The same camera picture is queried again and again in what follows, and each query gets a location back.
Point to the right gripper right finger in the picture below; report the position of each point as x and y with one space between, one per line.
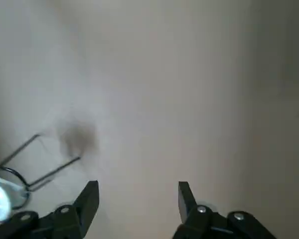
201 224

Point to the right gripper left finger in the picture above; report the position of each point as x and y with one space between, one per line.
72 219

